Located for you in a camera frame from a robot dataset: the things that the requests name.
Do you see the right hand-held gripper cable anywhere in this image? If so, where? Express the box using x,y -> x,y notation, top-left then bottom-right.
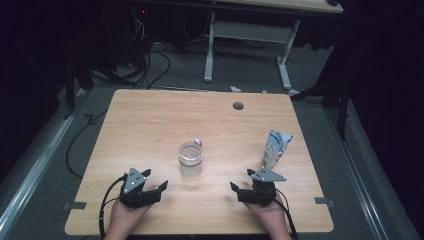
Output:
274,188 -> 300,240

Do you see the grey tape strip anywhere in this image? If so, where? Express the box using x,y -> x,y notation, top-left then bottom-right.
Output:
63,201 -> 87,212
314,196 -> 335,206

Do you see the white and blue pouch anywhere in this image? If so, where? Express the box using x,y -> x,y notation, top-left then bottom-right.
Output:
262,129 -> 294,170

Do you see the left hand-held gripper cable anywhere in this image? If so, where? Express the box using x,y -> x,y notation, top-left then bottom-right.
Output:
98,173 -> 129,240

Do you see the person's left hand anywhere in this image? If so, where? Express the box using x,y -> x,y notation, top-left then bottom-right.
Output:
109,199 -> 155,232

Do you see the black stand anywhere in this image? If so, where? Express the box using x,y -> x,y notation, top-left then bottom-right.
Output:
289,74 -> 352,141
61,54 -> 96,120

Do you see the person's right hand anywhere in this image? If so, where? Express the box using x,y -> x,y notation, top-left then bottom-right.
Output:
242,199 -> 291,232

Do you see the white metal desk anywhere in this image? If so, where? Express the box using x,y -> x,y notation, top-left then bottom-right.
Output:
203,0 -> 344,91

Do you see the bundle of black cables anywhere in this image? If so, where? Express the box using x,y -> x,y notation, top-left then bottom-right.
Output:
89,18 -> 172,90

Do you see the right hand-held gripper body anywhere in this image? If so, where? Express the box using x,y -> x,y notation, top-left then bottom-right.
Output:
237,167 -> 287,208

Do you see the thin black floor cable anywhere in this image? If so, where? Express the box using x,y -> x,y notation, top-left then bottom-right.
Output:
65,109 -> 109,179

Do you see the hand-held gripper cable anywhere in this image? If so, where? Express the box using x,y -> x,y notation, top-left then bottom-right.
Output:
274,188 -> 300,240
98,173 -> 129,240

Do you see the metal floor rail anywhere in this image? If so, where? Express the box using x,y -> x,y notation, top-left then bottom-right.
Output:
324,106 -> 390,240
0,88 -> 90,234

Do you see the clear glass jar with lid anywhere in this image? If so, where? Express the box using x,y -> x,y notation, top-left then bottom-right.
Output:
177,138 -> 205,178

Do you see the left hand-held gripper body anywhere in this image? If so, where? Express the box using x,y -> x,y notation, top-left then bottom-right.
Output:
118,167 -> 162,210

